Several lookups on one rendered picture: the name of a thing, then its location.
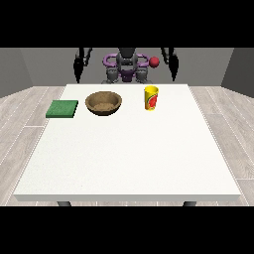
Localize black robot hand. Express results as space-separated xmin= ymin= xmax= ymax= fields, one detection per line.
xmin=72 ymin=48 xmax=94 ymax=84
xmin=160 ymin=48 xmax=180 ymax=82

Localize small red ball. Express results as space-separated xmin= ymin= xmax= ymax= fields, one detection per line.
xmin=149 ymin=57 xmax=161 ymax=68

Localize yellow cup with melon print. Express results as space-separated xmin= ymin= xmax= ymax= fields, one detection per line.
xmin=143 ymin=85 xmax=160 ymax=112

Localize brown wooden bowl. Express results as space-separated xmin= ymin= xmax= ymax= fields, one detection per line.
xmin=84 ymin=90 xmax=123 ymax=117

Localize green square pad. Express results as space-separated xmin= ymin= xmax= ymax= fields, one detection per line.
xmin=45 ymin=99 xmax=79 ymax=119

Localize grey robot trunk purple rings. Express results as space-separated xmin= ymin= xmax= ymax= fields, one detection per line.
xmin=101 ymin=48 xmax=154 ymax=85

